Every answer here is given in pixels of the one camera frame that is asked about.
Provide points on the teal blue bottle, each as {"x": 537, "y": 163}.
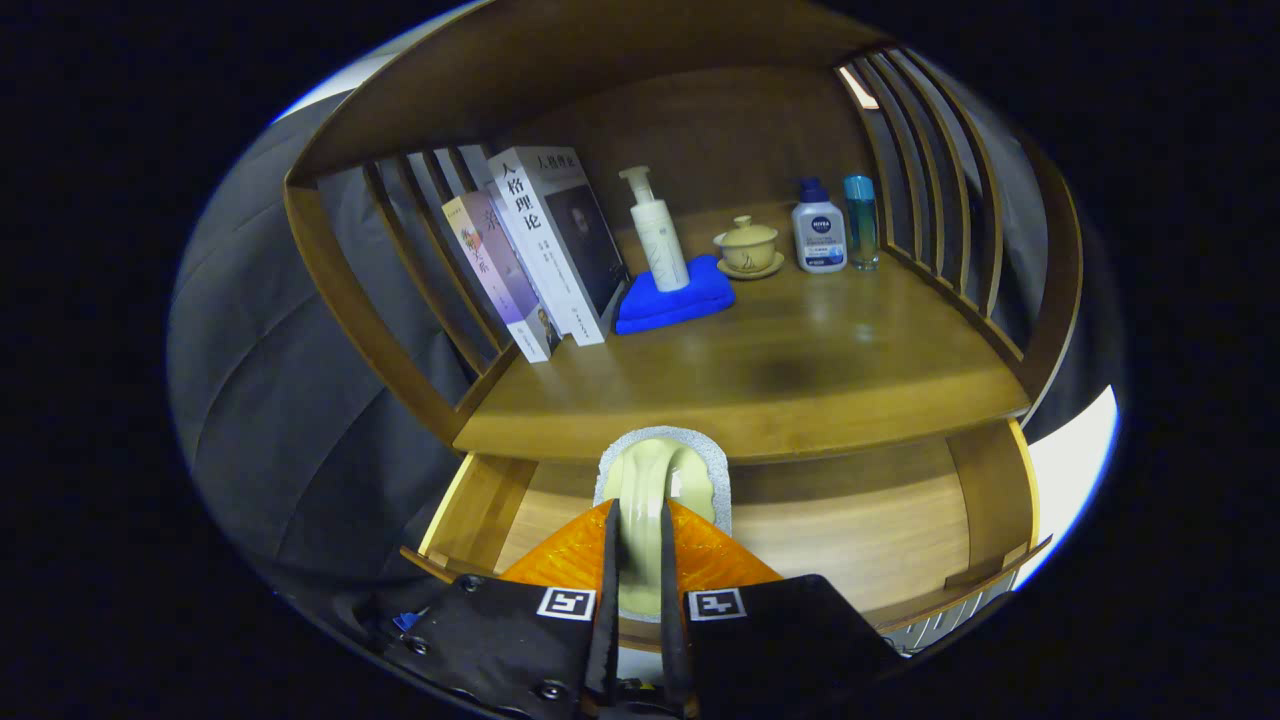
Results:
{"x": 861, "y": 225}

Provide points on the thick white and black book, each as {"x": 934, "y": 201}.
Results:
{"x": 540, "y": 230}

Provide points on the brown wooden drawer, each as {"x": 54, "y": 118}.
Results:
{"x": 850, "y": 530}

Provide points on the white panel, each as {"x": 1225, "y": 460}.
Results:
{"x": 1075, "y": 470}

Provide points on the blue folded cloth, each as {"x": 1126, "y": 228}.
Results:
{"x": 670, "y": 305}

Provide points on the white lotion bottle blue cap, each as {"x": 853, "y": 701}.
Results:
{"x": 820, "y": 240}

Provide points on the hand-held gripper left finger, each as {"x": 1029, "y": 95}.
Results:
{"x": 608, "y": 620}

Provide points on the purple book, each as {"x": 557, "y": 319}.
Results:
{"x": 500, "y": 275}

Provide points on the yellow lidded teacup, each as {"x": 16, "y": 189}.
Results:
{"x": 748, "y": 245}

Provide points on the white pump bottle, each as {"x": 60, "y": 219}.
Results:
{"x": 662, "y": 245}

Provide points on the thin white book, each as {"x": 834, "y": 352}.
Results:
{"x": 525, "y": 270}

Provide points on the brown wooden cabinet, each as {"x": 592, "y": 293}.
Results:
{"x": 700, "y": 130}

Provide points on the grey ribbed plastic panel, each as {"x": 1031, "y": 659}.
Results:
{"x": 940, "y": 625}

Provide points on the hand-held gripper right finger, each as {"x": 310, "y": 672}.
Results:
{"x": 672, "y": 620}

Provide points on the wooden countertop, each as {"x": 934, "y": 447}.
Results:
{"x": 780, "y": 370}

